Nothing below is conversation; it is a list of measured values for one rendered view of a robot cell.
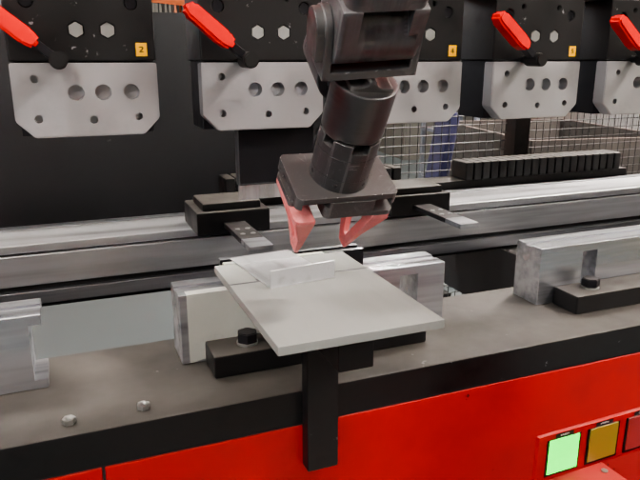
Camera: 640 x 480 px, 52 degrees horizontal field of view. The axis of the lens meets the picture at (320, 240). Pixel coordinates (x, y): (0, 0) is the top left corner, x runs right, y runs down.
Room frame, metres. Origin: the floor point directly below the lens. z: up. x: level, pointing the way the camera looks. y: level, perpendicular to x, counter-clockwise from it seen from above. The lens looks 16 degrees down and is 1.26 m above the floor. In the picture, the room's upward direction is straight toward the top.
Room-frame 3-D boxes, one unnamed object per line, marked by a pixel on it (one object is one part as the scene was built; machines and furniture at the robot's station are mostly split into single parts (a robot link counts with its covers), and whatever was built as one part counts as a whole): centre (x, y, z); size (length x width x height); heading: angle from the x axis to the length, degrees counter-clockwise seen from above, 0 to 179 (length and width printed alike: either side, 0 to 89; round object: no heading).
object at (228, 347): (0.81, 0.00, 0.89); 0.30 x 0.05 x 0.03; 112
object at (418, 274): (0.87, 0.01, 0.92); 0.39 x 0.06 x 0.10; 112
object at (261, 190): (0.85, 0.06, 1.13); 0.10 x 0.02 x 0.10; 112
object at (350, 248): (0.86, 0.04, 0.99); 0.20 x 0.03 x 0.03; 112
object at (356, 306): (0.71, 0.00, 1.00); 0.26 x 0.18 x 0.01; 22
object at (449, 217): (1.12, -0.19, 1.01); 0.26 x 0.12 x 0.05; 22
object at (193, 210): (1.00, 0.13, 1.01); 0.26 x 0.12 x 0.05; 22
